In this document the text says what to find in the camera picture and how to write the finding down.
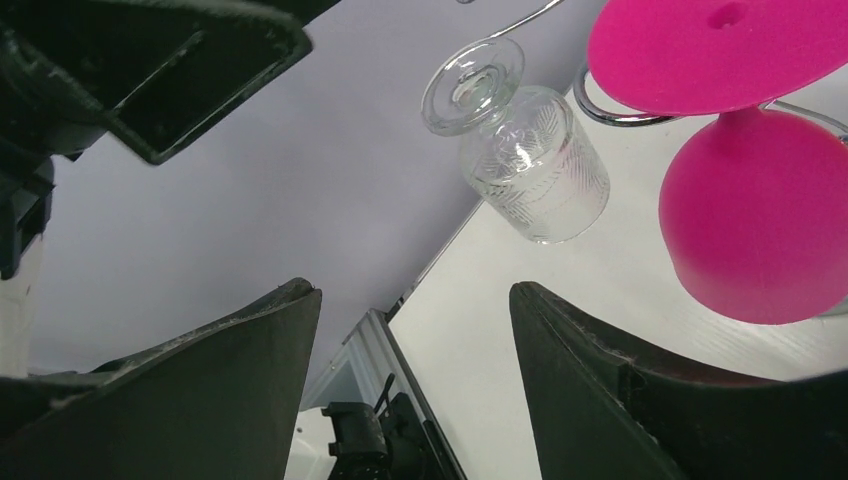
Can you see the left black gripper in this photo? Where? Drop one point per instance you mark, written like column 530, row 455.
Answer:
column 157, row 75

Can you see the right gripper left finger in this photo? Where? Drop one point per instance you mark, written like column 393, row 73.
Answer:
column 219, row 402

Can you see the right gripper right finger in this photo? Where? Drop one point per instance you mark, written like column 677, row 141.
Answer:
column 605, row 404

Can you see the magenta wine glass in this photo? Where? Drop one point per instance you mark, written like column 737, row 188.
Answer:
column 753, row 207

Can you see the clear patterned wine glass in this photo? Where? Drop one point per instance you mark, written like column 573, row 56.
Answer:
column 520, row 147

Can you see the chrome wine glass rack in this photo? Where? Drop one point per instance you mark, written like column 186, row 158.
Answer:
column 626, row 117

